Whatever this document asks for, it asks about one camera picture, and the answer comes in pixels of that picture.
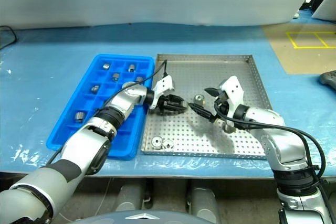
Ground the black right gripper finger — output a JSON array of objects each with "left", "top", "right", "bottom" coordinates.
[
  {"left": 189, "top": 103, "right": 217, "bottom": 124},
  {"left": 204, "top": 87, "right": 223, "bottom": 99}
]

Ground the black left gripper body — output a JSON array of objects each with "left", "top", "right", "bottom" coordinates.
[{"left": 155, "top": 94, "right": 174, "bottom": 116}]

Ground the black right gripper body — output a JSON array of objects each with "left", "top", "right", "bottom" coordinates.
[{"left": 213, "top": 91, "right": 232, "bottom": 126}]

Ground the perforated steel tray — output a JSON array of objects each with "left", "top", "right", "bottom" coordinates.
[{"left": 140, "top": 53, "right": 274, "bottom": 161}]

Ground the blue compartment tray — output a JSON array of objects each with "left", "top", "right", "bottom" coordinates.
[{"left": 46, "top": 54, "right": 155, "bottom": 162}]

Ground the grey rounded cylinder shape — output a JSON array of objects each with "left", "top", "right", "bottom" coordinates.
[
  {"left": 188, "top": 186, "right": 218, "bottom": 224},
  {"left": 115, "top": 183, "right": 145, "bottom": 213}
]

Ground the brown cardboard sheet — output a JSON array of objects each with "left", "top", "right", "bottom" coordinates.
[{"left": 262, "top": 22, "right": 336, "bottom": 75}]

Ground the dark grey rounded object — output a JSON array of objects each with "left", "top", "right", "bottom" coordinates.
[{"left": 319, "top": 70, "right": 336, "bottom": 87}]

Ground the dark grey robot torso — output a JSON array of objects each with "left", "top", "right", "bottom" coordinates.
[{"left": 86, "top": 210, "right": 203, "bottom": 224}]

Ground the white background panel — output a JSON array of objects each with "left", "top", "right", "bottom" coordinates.
[{"left": 312, "top": 0, "right": 336, "bottom": 22}]

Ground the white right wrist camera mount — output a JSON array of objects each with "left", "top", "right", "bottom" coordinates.
[{"left": 218, "top": 76, "right": 245, "bottom": 120}]

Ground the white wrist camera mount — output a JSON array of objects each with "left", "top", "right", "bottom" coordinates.
[
  {"left": 152, "top": 74, "right": 175, "bottom": 101},
  {"left": 218, "top": 76, "right": 245, "bottom": 120}
]

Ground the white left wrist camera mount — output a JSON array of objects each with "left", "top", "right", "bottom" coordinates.
[{"left": 152, "top": 74, "right": 175, "bottom": 101}]

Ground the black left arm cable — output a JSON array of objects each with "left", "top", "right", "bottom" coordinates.
[{"left": 47, "top": 60, "right": 169, "bottom": 166}]

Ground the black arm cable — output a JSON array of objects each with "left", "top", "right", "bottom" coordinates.
[
  {"left": 214, "top": 100, "right": 328, "bottom": 183},
  {"left": 47, "top": 60, "right": 169, "bottom": 166}
]

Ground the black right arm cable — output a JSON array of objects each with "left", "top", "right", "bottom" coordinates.
[{"left": 214, "top": 100, "right": 328, "bottom": 183}]

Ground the thin white hanging cord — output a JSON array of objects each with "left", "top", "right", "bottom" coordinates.
[{"left": 94, "top": 178, "right": 111, "bottom": 216}]

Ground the thin black table cable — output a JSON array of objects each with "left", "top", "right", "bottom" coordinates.
[{"left": 0, "top": 25, "right": 17, "bottom": 50}]

